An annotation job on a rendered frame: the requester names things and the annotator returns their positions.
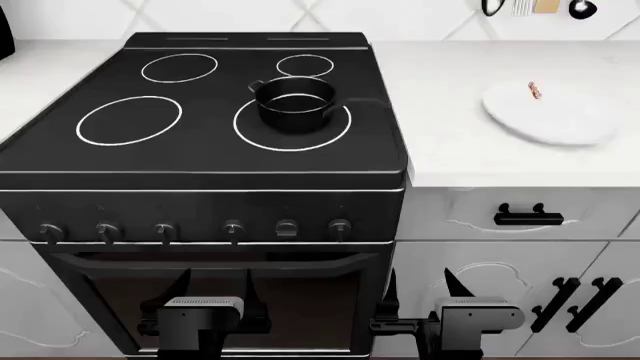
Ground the black oven door handle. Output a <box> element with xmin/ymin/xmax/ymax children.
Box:
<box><xmin>48</xmin><ymin>250</ymin><xmax>385</xmax><ymax>272</ymax></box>

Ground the black countertop appliance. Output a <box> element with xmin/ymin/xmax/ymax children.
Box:
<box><xmin>0</xmin><ymin>0</ymin><xmax>18</xmax><ymax>62</ymax></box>

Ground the white slotted hanging utensil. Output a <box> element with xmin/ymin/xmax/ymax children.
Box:
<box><xmin>510</xmin><ymin>0</ymin><xmax>536</xmax><ymax>18</ymax></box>

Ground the white drawer front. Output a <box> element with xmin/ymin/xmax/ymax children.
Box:
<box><xmin>399</xmin><ymin>186</ymin><xmax>640</xmax><ymax>240</ymax></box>

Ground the black cooking pot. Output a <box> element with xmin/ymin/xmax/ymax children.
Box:
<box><xmin>247</xmin><ymin>76</ymin><xmax>392</xmax><ymax>134</ymax></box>

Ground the black hanging loop utensil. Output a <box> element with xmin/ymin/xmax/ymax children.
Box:
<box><xmin>480</xmin><ymin>0</ymin><xmax>508</xmax><ymax>18</ymax></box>

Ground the white round plate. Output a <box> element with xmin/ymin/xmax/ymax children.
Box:
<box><xmin>481</xmin><ymin>84</ymin><xmax>619</xmax><ymax>147</ymax></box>

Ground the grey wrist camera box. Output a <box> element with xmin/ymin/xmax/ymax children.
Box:
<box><xmin>158</xmin><ymin>295</ymin><xmax>248</xmax><ymax>333</ymax></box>
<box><xmin>433</xmin><ymin>295</ymin><xmax>527</xmax><ymax>336</ymax></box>

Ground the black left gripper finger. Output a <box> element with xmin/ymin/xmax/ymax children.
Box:
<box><xmin>140</xmin><ymin>267</ymin><xmax>192</xmax><ymax>312</ymax></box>
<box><xmin>244</xmin><ymin>269</ymin><xmax>271</xmax><ymax>322</ymax></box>

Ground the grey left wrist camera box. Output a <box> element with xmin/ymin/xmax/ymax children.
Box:
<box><xmin>158</xmin><ymin>295</ymin><xmax>248</xmax><ymax>333</ymax></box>

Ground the black stove knob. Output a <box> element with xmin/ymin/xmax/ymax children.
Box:
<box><xmin>39</xmin><ymin>222</ymin><xmax>67</xmax><ymax>247</ymax></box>
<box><xmin>95</xmin><ymin>222</ymin><xmax>122</xmax><ymax>247</ymax></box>
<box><xmin>221</xmin><ymin>220</ymin><xmax>246</xmax><ymax>246</ymax></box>
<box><xmin>275</xmin><ymin>219</ymin><xmax>301</xmax><ymax>238</ymax></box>
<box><xmin>326</xmin><ymin>218</ymin><xmax>353</xmax><ymax>243</ymax></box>
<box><xmin>153</xmin><ymin>222</ymin><xmax>178</xmax><ymax>246</ymax></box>

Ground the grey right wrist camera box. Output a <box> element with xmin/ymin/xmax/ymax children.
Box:
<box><xmin>433</xmin><ymin>295</ymin><xmax>527</xmax><ymax>336</ymax></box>

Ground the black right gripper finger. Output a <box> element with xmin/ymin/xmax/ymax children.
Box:
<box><xmin>443</xmin><ymin>266</ymin><xmax>475</xmax><ymax>300</ymax></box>
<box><xmin>375</xmin><ymin>267</ymin><xmax>402</xmax><ymax>319</ymax></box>

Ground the black cabinet door handle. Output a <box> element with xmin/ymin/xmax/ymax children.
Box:
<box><xmin>529</xmin><ymin>276</ymin><xmax>582</xmax><ymax>333</ymax></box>
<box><xmin>564</xmin><ymin>276</ymin><xmax>626</xmax><ymax>333</ymax></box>

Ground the black drawer handle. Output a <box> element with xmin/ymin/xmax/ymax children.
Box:
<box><xmin>493</xmin><ymin>201</ymin><xmax>565</xmax><ymax>228</ymax></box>

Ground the white cabinet door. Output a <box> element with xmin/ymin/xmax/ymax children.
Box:
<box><xmin>0</xmin><ymin>239</ymin><xmax>134</xmax><ymax>360</ymax></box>
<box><xmin>574</xmin><ymin>239</ymin><xmax>640</xmax><ymax>360</ymax></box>
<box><xmin>393</xmin><ymin>240</ymin><xmax>610</xmax><ymax>360</ymax></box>

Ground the black electric stove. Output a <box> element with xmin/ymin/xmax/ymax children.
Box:
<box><xmin>0</xmin><ymin>31</ymin><xmax>411</xmax><ymax>360</ymax></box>

